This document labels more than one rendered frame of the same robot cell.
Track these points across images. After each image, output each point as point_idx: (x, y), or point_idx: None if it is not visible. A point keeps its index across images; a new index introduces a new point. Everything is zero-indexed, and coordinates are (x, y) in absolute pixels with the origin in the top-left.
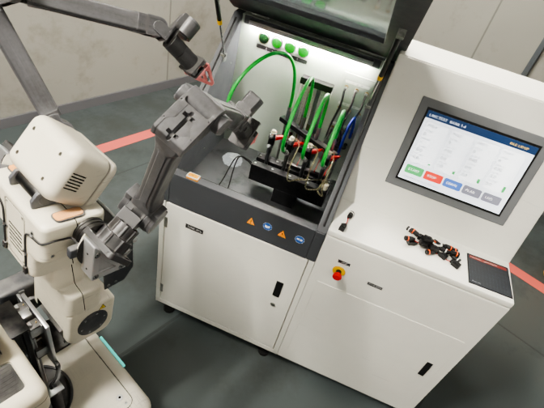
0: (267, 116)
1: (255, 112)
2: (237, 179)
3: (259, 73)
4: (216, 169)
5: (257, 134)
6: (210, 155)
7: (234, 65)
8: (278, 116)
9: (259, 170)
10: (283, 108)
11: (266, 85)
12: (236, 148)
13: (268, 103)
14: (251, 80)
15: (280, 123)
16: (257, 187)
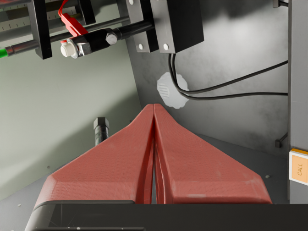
0: (66, 80)
1: (76, 102)
2: (207, 61)
3: (1, 145)
4: (209, 107)
5: (65, 183)
6: (185, 125)
7: (23, 189)
8: (53, 63)
9: (178, 25)
10: (28, 63)
11: (12, 118)
12: (147, 92)
13: (42, 94)
14: (27, 147)
15: (61, 51)
16: (201, 13)
